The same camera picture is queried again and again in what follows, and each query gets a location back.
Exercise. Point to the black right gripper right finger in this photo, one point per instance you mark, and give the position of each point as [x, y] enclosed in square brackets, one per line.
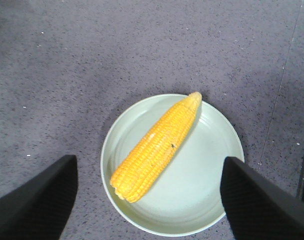
[255, 208]

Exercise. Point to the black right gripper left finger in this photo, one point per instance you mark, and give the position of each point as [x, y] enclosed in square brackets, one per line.
[40, 208]

